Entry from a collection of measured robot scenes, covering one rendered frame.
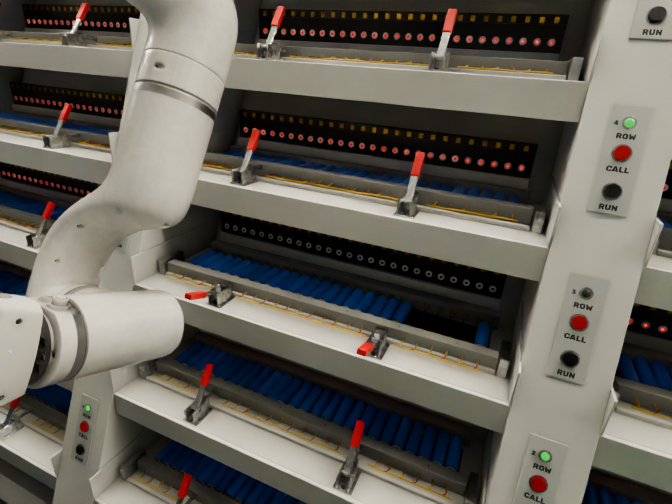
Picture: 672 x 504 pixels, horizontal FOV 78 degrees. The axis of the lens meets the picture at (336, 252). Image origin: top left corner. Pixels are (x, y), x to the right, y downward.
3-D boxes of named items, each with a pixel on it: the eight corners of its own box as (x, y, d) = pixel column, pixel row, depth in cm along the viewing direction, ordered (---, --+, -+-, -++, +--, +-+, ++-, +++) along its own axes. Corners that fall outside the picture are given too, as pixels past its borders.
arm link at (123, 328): (33, 283, 42) (95, 308, 39) (140, 280, 54) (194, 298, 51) (19, 363, 42) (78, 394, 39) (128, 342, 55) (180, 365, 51)
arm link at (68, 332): (97, 307, 38) (65, 310, 36) (75, 396, 39) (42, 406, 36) (41, 279, 42) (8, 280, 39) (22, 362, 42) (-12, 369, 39)
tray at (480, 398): (502, 434, 52) (521, 373, 48) (136, 306, 72) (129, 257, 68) (509, 348, 69) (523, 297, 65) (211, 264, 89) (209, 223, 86)
